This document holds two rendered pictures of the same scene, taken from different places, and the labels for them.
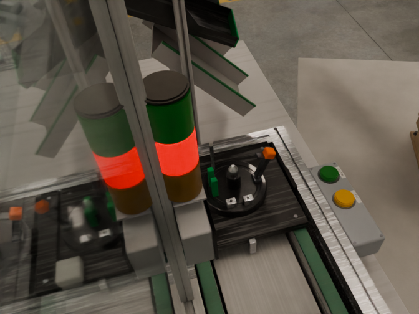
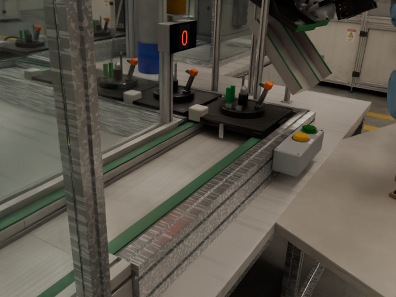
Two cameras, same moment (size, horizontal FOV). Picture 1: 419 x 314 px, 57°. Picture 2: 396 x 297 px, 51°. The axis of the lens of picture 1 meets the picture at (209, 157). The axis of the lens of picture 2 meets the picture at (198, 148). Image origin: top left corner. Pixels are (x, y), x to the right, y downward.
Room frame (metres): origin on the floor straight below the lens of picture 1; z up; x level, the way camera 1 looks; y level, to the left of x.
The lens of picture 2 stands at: (-0.49, -0.74, 1.38)
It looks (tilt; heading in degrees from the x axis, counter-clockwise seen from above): 24 degrees down; 41
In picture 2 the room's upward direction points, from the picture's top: 2 degrees clockwise
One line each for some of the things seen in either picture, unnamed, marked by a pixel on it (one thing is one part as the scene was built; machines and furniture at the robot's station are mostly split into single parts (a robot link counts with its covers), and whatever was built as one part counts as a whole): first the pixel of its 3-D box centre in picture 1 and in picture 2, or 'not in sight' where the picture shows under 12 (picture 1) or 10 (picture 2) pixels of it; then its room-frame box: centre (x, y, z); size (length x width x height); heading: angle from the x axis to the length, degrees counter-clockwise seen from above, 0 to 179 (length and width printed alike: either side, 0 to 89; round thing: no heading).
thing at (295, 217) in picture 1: (234, 192); (241, 114); (0.50, -0.05, 0.96); 0.24 x 0.24 x 0.02; 10
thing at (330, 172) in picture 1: (328, 174); (309, 130); (0.53, -0.26, 0.96); 0.04 x 0.04 x 0.02
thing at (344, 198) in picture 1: (343, 199); (300, 138); (0.46, -0.27, 0.96); 0.04 x 0.04 x 0.02
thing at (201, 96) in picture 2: not in sight; (173, 83); (0.46, 0.21, 1.01); 0.24 x 0.24 x 0.13; 10
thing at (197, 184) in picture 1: (179, 174); (176, 3); (0.30, 0.04, 1.28); 0.05 x 0.05 x 0.05
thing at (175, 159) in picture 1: (174, 144); not in sight; (0.30, 0.04, 1.33); 0.05 x 0.05 x 0.05
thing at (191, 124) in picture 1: (167, 109); not in sight; (0.30, 0.04, 1.38); 0.05 x 0.05 x 0.05
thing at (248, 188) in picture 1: (233, 187); (242, 108); (0.50, -0.05, 0.98); 0.14 x 0.14 x 0.02
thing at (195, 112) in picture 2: not in sight; (198, 113); (0.39, 0.03, 0.97); 0.05 x 0.05 x 0.04; 10
